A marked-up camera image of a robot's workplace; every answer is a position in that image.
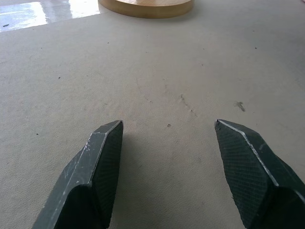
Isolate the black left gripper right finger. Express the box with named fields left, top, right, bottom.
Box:
left=214, top=119, right=305, bottom=229

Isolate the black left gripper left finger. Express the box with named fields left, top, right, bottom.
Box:
left=31, top=120, right=124, bottom=229

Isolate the round wooden board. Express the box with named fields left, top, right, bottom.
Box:
left=98, top=0, right=193, bottom=19

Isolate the beige table mat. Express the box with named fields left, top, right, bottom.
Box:
left=0, top=0, right=305, bottom=229

